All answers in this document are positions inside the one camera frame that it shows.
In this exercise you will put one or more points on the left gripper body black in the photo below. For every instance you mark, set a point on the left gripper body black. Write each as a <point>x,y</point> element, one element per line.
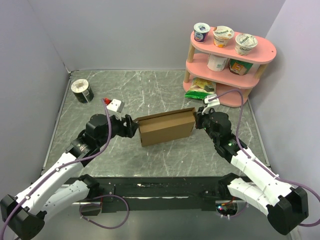
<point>117,127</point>

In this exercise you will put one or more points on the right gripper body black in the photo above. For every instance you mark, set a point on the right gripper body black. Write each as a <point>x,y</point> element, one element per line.
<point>203,121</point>

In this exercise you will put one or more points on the brown cardboard box sheet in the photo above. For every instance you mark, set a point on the brown cardboard box sheet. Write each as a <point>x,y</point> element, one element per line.
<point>166,126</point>

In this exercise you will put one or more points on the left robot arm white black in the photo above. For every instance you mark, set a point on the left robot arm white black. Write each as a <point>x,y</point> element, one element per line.
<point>26,213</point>

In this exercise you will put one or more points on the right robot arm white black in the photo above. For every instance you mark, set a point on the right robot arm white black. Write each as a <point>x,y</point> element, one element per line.
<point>285,206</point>

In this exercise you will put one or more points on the green chips bag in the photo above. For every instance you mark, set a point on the green chips bag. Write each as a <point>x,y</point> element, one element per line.
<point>200,88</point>

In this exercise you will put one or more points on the pink three-tier shelf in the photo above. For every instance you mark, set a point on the pink three-tier shelf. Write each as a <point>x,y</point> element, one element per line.
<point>198,54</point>

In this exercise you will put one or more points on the black white can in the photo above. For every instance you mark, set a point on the black white can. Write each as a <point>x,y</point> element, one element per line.
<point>82,90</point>

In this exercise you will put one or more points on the white cup middle shelf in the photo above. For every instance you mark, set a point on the white cup middle shelf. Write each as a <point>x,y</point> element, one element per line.
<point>216,63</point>

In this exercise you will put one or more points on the green orange package middle shelf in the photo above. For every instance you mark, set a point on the green orange package middle shelf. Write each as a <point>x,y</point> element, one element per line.
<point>239,67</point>

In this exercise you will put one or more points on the white Chobani yogurt cup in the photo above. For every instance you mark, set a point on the white Chobani yogurt cup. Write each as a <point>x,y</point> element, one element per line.
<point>244,43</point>

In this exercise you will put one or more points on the orange Chobani yogurt cup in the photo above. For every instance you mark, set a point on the orange Chobani yogurt cup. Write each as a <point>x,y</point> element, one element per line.
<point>222,35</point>

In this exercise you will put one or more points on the blue white yogurt cup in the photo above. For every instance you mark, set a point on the blue white yogurt cup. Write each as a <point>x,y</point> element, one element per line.
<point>201,31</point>

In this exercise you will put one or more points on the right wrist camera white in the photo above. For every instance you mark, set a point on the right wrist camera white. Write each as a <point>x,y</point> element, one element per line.
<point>210,101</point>

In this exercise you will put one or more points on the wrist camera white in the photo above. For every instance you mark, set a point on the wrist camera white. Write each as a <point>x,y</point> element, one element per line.
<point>210,101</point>
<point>114,107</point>

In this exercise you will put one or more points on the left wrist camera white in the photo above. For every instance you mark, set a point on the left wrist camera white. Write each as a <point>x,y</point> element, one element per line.
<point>114,107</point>

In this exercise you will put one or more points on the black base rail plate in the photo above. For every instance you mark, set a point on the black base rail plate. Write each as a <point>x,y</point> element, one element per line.
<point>157,193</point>

